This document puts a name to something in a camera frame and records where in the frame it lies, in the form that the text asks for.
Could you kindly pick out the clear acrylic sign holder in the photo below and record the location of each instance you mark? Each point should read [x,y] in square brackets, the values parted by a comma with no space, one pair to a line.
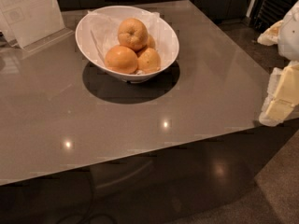
[31,24]

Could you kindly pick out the white ceramic bowl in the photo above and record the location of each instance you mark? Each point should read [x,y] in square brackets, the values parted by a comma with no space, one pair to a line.
[167,46]

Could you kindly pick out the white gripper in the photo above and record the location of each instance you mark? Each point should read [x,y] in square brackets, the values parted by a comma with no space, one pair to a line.
[290,37]

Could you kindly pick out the white paper liner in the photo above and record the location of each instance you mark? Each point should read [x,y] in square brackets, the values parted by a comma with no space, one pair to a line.
[104,24]

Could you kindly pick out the hidden back orange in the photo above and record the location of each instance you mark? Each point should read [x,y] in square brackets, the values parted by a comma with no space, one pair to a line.
[151,42]

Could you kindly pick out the dark slatted cabinet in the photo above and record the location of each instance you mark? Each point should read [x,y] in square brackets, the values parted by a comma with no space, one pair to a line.
[264,13]

